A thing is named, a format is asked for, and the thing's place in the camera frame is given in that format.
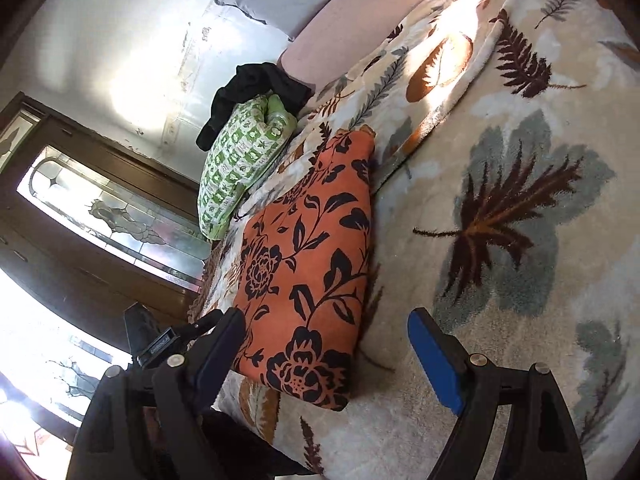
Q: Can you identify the orange black floral garment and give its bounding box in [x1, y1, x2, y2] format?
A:
[232, 129, 377, 412]

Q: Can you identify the black cloth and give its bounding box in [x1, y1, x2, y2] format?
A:
[196, 62, 313, 151]

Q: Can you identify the cream leaf print blanket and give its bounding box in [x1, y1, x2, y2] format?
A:
[187, 0, 640, 480]

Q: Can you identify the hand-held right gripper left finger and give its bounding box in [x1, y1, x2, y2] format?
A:
[70, 307, 248, 480]

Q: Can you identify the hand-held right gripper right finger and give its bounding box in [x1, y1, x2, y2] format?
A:
[407, 307, 588, 480]

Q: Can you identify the wooden door with stained glass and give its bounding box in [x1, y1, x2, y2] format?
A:
[0, 91, 216, 441]

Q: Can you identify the green patterned cloth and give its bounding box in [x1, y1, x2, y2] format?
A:
[197, 94, 297, 241]

